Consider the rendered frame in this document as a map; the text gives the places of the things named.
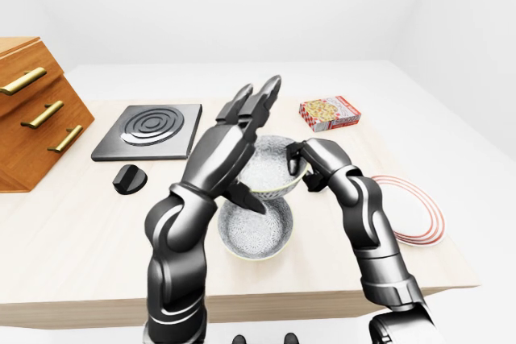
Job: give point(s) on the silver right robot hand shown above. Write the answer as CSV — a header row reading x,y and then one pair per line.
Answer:
x,y
326,156

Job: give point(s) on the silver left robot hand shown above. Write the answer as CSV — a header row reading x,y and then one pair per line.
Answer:
x,y
219,150

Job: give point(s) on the red printed food box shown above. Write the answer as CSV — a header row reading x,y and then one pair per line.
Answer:
x,y
328,112

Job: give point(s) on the round black knob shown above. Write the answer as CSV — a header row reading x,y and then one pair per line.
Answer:
x,y
129,181

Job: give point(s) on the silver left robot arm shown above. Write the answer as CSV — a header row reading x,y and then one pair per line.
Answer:
x,y
177,263

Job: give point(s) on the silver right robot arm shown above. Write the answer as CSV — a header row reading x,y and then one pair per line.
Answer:
x,y
375,235

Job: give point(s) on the patterned grey bowl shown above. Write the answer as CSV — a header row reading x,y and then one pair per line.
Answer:
x,y
252,235
268,167

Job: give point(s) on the wooden cabinet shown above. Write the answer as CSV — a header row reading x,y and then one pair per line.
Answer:
x,y
24,167

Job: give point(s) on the wooden drawer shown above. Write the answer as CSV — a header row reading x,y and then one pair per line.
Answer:
x,y
16,126
44,58
36,162

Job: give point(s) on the flat dark stove plate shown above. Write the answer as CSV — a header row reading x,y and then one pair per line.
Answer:
x,y
149,130

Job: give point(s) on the small dark shape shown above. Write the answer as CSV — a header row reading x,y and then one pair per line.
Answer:
x,y
290,339
239,340

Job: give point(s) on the white plate with red rings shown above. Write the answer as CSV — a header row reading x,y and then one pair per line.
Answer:
x,y
415,215

